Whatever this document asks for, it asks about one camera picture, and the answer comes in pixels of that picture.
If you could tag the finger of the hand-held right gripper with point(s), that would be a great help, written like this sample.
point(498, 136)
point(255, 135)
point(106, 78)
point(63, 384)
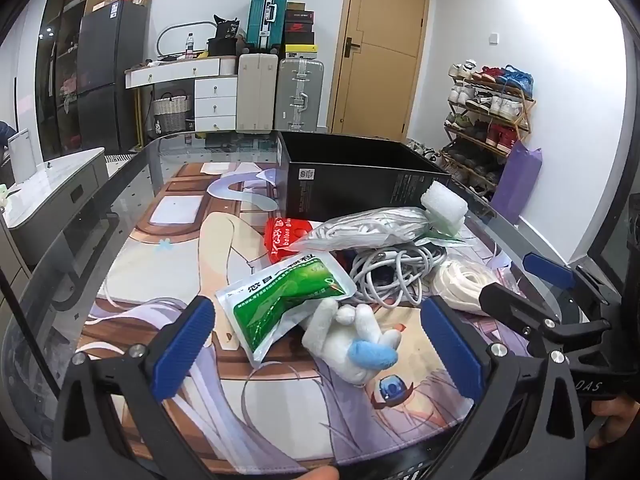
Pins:
point(515, 306)
point(547, 269)

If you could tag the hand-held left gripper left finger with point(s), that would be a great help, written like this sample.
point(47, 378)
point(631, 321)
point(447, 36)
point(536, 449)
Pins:
point(185, 342)

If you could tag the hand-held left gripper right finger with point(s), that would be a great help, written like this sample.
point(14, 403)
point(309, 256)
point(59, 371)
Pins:
point(450, 350)

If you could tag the green medicine packet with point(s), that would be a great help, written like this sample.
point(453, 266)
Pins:
point(280, 305)

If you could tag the white plush toy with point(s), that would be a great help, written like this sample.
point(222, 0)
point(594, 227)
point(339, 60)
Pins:
point(335, 340)

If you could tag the black cardboard box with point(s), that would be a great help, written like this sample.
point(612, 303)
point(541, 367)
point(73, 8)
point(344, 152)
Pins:
point(350, 190)

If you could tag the person's right hand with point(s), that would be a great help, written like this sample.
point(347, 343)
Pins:
point(620, 417)

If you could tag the person's left hand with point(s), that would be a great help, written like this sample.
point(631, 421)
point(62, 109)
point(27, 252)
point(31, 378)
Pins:
point(317, 474)

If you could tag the white coiled tube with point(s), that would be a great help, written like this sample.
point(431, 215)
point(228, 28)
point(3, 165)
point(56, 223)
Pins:
point(460, 280)

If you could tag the purple bag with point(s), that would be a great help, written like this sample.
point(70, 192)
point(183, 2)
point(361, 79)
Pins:
point(520, 185)

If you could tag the printed desk mat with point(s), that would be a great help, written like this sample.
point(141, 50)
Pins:
point(175, 240)

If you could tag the white foam block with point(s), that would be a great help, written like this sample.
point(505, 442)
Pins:
point(442, 205)

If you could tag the wooden shoe rack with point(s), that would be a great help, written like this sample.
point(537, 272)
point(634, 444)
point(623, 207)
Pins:
point(487, 147)

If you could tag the red packet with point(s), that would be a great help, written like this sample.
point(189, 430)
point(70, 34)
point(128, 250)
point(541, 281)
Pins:
point(280, 240)

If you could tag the rows of shoes on rack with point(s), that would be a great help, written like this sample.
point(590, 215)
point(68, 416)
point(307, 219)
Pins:
point(480, 105)

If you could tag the striped rug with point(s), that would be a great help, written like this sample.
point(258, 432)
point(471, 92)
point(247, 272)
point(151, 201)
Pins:
point(116, 157)

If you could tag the grey sideboard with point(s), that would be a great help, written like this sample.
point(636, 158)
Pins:
point(55, 180)

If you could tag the wicker basket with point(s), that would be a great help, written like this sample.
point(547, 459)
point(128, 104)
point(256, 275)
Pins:
point(172, 115)

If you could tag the green white plastic bag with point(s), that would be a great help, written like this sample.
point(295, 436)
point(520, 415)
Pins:
point(4, 197)

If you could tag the white dresser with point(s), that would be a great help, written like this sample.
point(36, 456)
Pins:
point(215, 95)

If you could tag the beige suitcase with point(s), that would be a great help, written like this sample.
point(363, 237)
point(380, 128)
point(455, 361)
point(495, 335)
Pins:
point(257, 92)

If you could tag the wooden door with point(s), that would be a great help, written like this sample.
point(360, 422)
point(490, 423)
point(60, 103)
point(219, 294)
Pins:
point(385, 60)

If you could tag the silver suitcase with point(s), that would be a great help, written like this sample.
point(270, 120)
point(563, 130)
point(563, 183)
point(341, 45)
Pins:
point(299, 95)

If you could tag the dark grey refrigerator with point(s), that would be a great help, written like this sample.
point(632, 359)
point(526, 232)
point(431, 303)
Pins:
point(112, 75)

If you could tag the clear water bottle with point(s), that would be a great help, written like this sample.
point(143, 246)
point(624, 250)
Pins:
point(189, 47)

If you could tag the black bag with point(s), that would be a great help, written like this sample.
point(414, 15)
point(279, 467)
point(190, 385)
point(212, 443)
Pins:
point(225, 37)

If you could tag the dark glass cabinet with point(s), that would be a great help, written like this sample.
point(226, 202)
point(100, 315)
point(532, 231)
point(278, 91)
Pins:
point(62, 60)

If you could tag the yellow black box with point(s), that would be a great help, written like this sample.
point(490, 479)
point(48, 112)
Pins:
point(301, 52)

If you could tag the teal suitcase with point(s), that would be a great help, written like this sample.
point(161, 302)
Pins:
point(265, 15)

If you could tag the black shoe box red logo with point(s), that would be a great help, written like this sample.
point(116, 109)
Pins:
point(300, 22)

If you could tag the oval metal frame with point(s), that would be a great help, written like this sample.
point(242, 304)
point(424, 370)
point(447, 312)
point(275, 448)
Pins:
point(172, 27)

